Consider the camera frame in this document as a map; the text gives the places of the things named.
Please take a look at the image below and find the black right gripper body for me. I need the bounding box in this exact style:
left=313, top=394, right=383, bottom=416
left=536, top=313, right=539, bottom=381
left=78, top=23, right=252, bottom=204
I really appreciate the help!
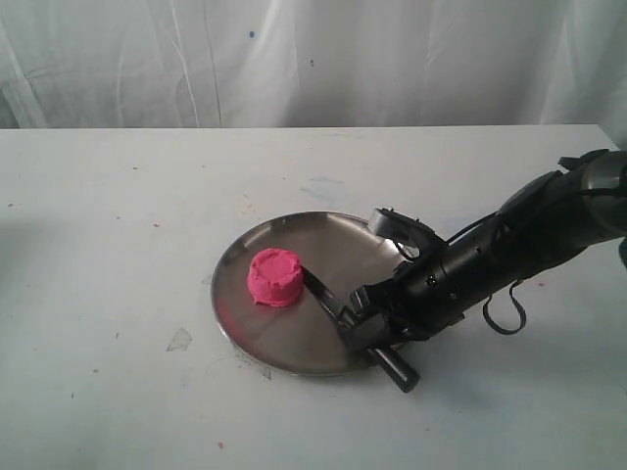
left=390, top=249, right=465, bottom=342

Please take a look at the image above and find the black knife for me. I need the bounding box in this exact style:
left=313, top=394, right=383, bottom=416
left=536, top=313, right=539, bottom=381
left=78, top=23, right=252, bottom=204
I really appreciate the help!
left=302, top=267, right=420, bottom=393

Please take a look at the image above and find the pink play dough lump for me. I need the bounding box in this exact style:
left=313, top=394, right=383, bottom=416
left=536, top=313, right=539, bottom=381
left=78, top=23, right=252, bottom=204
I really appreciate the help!
left=246, top=248, right=304, bottom=307

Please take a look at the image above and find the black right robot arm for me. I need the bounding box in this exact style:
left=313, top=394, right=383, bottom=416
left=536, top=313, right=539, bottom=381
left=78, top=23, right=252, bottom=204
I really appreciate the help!
left=342, top=149, right=626, bottom=351

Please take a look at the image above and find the round stainless steel plate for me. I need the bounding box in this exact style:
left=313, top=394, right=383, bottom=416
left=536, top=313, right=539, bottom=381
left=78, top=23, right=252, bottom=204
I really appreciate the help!
left=211, top=211, right=403, bottom=376

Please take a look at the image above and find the white backdrop curtain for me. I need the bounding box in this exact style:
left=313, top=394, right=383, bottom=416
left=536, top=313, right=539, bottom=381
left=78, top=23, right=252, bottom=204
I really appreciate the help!
left=1, top=1, right=626, bottom=133

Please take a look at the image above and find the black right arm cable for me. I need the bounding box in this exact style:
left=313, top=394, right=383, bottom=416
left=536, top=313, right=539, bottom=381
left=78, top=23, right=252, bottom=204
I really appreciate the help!
left=482, top=281, right=526, bottom=337

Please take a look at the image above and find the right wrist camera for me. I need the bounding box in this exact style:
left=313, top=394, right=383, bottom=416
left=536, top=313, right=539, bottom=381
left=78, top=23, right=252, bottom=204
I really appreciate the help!
left=367, top=209, right=446, bottom=255

